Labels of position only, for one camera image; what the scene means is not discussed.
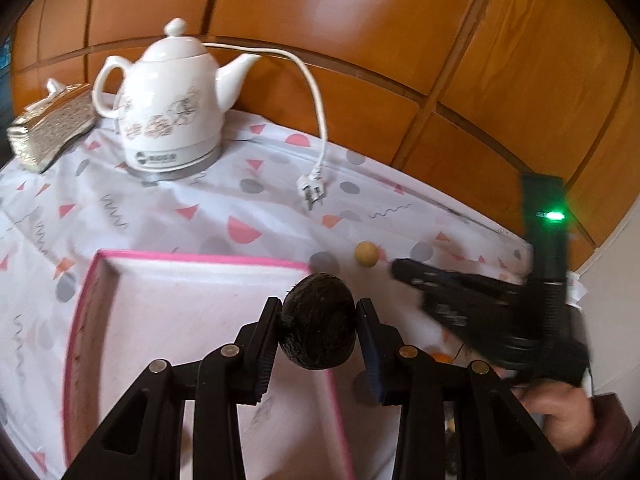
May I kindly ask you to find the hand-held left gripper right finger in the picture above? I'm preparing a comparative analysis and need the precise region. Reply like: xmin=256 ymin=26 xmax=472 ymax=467
xmin=354 ymin=298 xmax=576 ymax=480

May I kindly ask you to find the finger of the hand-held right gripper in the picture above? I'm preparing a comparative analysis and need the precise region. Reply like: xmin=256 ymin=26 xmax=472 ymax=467
xmin=391 ymin=258 xmax=526 ymax=311
xmin=419 ymin=291 xmax=508 ymax=358

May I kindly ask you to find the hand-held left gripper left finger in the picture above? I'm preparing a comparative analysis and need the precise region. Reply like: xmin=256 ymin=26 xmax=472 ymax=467
xmin=60 ymin=296 xmax=286 ymax=480

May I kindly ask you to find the dark water chestnut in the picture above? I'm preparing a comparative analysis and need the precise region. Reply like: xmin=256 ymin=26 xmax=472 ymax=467
xmin=279 ymin=272 xmax=359 ymax=372

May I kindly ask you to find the small yellow longan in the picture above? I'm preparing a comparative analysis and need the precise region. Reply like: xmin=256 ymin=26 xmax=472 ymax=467
xmin=354 ymin=241 xmax=379 ymax=266

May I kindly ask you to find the pink-edged cardboard box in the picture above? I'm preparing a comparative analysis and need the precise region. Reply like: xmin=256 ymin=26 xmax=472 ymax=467
xmin=62 ymin=248 xmax=357 ymax=480

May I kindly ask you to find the person's right forearm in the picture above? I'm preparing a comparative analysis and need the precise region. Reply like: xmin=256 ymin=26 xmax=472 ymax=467
xmin=557 ymin=391 xmax=637 ymax=480

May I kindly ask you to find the person's right hand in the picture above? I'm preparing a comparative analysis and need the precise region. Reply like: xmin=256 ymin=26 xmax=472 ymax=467
xmin=497 ymin=367 xmax=601 ymax=457

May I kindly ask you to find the white patterned tablecloth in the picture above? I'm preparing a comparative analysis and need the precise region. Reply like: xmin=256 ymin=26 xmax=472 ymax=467
xmin=0 ymin=107 xmax=590 ymax=480

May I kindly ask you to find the silver kettle base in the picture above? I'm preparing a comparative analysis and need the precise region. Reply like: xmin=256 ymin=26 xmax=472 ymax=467
xmin=122 ymin=150 xmax=224 ymax=182

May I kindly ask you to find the white floral ceramic kettle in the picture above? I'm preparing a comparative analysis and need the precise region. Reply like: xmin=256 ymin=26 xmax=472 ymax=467
xmin=93 ymin=17 xmax=264 ymax=171

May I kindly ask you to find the silver embossed tissue box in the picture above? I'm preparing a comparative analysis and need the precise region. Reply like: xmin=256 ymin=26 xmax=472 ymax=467
xmin=6 ymin=78 xmax=99 ymax=175

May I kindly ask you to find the white power cord with plug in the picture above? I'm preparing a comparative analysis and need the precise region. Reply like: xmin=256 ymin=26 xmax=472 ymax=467
xmin=206 ymin=42 xmax=332 ymax=212

